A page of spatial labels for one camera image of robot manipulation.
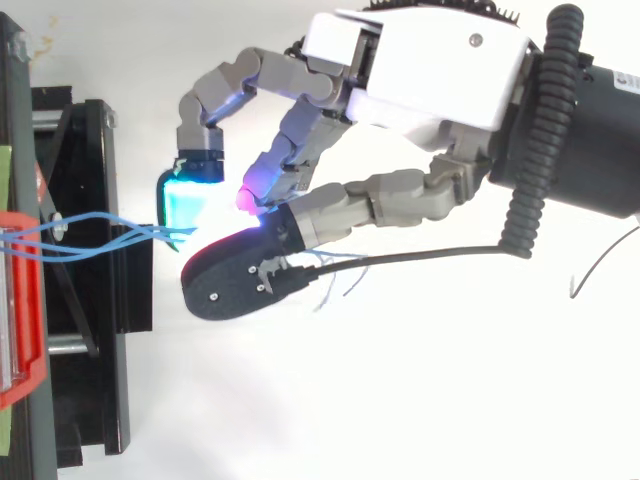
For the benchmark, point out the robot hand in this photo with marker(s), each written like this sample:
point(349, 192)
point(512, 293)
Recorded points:
point(440, 75)

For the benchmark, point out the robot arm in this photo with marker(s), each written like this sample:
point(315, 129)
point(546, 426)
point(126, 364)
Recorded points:
point(600, 140)

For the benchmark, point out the black stand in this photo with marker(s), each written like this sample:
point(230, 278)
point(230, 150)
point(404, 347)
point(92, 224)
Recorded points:
point(95, 280)

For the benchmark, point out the red bin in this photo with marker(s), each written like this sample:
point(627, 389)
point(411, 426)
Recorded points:
point(27, 300)

